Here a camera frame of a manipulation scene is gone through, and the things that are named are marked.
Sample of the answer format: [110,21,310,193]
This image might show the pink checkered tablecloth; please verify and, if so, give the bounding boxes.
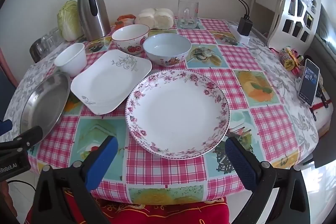
[26,18,301,205]

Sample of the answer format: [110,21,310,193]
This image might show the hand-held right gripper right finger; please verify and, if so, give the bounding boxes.
[224,136,314,224]

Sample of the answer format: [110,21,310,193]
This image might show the thin black cable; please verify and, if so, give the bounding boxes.
[6,180,38,192]

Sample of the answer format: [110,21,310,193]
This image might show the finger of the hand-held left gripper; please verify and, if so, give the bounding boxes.
[0,119,13,136]
[0,126,44,154]

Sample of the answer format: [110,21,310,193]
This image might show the round stainless steel pan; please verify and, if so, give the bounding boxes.
[20,72,72,147]

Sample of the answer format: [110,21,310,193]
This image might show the red strap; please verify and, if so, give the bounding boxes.
[312,82,333,115]

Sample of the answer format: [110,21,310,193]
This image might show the colourful candy bag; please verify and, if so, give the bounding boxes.
[280,47,305,75]

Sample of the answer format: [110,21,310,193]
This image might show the stainless steel thermos jug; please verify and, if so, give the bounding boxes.
[77,0,111,41]

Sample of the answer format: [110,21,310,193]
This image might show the clear glass cup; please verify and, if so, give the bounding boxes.
[30,38,48,63]
[42,32,58,49]
[51,27,64,41]

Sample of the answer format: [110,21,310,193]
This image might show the small plain white bowl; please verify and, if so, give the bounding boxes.
[54,43,88,77]

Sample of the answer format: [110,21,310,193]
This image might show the black charger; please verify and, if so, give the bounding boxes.
[238,14,254,36]

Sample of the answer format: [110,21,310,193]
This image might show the napa cabbage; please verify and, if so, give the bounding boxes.
[57,0,84,42]

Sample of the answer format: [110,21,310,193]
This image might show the clear glass mug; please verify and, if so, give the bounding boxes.
[177,0,199,29]

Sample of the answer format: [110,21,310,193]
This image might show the white rectangular plate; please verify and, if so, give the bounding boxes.
[70,49,153,115]

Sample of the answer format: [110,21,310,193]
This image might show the red patterned chair cushion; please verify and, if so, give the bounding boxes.
[25,187,229,224]

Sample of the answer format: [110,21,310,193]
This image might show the light blue bowl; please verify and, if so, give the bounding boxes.
[142,34,192,68]

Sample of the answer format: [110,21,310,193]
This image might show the bag of steamed buns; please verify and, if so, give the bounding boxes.
[134,7,174,29]

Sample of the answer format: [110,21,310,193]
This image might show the white plastic cut-out chair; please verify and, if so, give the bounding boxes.
[267,0,322,56]

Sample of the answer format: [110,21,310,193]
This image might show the floral round plate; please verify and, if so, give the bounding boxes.
[125,70,231,160]

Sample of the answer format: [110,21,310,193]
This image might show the dark blue chair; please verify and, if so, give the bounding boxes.
[0,67,18,122]

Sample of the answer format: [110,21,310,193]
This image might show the red rimmed strawberry bowl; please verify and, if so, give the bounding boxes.
[112,24,150,56]

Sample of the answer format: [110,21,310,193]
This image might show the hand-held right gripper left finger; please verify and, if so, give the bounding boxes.
[31,135,119,224]

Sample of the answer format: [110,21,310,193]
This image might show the white power strip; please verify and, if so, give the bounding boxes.
[228,25,250,45]

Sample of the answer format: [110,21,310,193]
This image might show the pink red bar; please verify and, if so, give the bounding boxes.
[0,48,22,88]

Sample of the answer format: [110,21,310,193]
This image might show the smartphone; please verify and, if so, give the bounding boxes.
[298,58,320,108]

